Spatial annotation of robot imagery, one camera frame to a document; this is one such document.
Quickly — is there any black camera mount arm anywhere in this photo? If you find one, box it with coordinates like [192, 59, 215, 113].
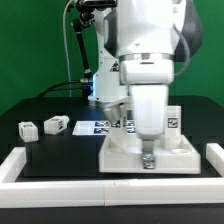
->
[70, 0, 118, 84]

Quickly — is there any white square tabletop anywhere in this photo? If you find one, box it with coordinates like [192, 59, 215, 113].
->
[99, 134, 201, 174]

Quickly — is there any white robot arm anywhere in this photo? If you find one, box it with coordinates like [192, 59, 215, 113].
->
[89, 0, 201, 174]

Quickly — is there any white cable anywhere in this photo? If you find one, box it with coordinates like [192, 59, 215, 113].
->
[62, 0, 76, 82]

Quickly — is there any white sheet with AprilTags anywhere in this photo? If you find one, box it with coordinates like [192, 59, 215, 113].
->
[72, 120, 136, 136]

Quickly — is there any white U-shaped obstacle fence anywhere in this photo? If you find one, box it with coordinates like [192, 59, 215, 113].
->
[0, 147, 224, 208]

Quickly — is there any grey braided robot cable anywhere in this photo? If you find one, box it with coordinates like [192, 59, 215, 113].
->
[171, 23, 192, 80]

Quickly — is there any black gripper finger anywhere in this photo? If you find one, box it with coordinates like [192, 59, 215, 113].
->
[141, 140, 155, 169]

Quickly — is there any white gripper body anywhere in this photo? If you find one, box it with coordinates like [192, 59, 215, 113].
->
[104, 85, 168, 140]

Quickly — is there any black cable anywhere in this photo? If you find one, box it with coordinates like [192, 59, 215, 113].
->
[36, 78, 93, 98]

